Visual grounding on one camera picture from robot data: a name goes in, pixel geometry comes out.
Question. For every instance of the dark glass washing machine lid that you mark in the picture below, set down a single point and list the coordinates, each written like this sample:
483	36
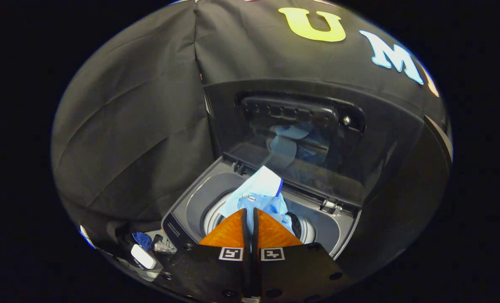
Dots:
380	139

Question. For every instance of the small white box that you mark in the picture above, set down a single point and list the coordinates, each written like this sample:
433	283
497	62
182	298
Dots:
143	256

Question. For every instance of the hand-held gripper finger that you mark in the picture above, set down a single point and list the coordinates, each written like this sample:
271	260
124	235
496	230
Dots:
256	269
245	269

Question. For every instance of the grey top-load washing machine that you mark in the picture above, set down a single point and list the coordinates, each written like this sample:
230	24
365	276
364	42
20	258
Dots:
195	202

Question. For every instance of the blue crumpled cloth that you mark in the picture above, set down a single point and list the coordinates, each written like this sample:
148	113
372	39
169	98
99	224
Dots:
142	240

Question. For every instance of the black backdrop cloth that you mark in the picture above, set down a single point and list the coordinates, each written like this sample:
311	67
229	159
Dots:
127	126

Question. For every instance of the light blue polo shirt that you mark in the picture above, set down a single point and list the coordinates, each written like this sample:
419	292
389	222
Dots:
262	185

